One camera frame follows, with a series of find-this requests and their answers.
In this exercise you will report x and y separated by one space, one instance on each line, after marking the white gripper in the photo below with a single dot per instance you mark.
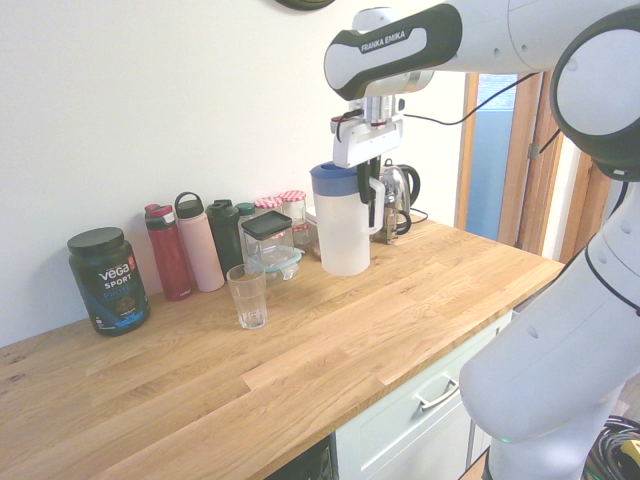
365 145

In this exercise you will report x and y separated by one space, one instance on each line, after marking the translucent white plastic pitcher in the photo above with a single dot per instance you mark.
345 235

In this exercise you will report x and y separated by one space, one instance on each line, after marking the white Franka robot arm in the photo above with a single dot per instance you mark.
525 350

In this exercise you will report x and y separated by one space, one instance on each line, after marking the red water bottle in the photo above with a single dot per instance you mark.
170 260

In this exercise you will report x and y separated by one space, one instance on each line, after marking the glass and steel electric kettle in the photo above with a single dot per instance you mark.
400 182

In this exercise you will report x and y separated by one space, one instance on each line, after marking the glass French press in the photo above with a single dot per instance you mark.
392 225

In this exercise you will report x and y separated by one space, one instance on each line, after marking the tall jar red checkered lid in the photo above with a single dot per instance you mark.
268 203
293 200

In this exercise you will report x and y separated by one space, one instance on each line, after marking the small jar red checkered lid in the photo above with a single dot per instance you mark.
301 235

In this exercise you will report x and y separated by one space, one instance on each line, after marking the clear container with black lid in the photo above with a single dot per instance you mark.
267 230

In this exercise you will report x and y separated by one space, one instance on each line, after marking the glass food container teal lid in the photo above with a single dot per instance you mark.
280 265

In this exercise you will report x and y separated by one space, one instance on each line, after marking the green-lidded glass jar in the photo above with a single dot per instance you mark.
245 208

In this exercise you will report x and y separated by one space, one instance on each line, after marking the dark green shaker bottle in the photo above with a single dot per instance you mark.
225 235

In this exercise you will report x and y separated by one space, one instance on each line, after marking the clear ribbed drinking glass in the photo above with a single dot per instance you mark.
247 300

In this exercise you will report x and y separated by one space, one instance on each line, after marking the pink bottle with black lid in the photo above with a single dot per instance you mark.
200 250

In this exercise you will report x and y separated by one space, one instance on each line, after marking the white cabinet drawer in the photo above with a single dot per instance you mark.
400 430

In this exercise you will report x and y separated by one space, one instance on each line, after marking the black Vega protein tub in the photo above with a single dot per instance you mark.
110 285

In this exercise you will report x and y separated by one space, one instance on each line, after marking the stainless steel dishwasher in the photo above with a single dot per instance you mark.
310 462

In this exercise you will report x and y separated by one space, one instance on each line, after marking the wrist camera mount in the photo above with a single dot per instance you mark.
340 120

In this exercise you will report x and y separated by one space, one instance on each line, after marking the wooden door frame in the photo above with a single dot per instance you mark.
530 190

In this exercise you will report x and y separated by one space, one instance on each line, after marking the black round wall object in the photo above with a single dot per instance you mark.
305 4

